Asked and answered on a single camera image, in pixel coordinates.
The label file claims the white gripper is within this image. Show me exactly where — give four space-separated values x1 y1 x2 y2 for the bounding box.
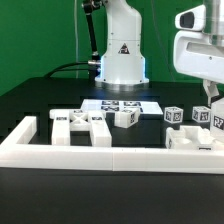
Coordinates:
173 30 224 105

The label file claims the white chair seat part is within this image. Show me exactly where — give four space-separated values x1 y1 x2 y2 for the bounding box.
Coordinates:
165 125 224 151

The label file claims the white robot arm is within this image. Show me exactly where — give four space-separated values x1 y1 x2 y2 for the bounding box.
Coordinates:
95 0 224 98

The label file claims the white chair back part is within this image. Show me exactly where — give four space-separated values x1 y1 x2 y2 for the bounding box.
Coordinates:
49 109 112 147

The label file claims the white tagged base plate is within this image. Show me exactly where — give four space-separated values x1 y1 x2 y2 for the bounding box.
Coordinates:
81 99 163 116

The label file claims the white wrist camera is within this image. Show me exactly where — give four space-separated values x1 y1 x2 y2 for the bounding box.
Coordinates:
175 5 206 31

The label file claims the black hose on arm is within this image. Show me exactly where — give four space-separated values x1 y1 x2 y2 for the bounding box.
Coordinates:
81 0 102 68

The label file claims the black cable on table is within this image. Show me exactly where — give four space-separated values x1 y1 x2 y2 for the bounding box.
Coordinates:
43 61 90 79

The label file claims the white U-shaped fence frame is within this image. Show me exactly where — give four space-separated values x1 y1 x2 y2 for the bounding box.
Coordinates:
0 116 224 174

